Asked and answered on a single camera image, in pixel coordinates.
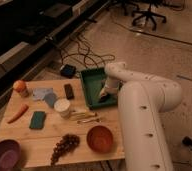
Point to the wooden table board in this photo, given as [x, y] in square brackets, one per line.
[37, 145]

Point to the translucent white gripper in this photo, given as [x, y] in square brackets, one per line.
[110, 87]

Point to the green sponge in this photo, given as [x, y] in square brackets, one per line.
[37, 120]

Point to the black dish brush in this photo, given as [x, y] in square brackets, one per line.
[104, 98]

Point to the purple bowl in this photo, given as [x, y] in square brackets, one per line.
[9, 154]

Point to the golden spoon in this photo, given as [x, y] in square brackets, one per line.
[89, 120]

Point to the black rectangular block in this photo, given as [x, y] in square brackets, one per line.
[69, 91]

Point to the black power adapter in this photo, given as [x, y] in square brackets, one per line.
[68, 71]

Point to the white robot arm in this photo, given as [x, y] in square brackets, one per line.
[141, 97]

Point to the light blue cloth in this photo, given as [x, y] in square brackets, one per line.
[45, 94]

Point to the orange-lidded spice jar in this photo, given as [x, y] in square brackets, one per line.
[20, 87]

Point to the black office chair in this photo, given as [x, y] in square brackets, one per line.
[147, 15]

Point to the dark grape bunch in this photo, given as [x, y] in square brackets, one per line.
[68, 143]

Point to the red-brown bowl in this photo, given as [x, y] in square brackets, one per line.
[100, 139]

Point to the white cup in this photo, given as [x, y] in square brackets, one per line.
[62, 106]

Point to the orange carrot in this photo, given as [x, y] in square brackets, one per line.
[21, 111]

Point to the green plastic tray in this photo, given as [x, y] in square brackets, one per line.
[92, 81]

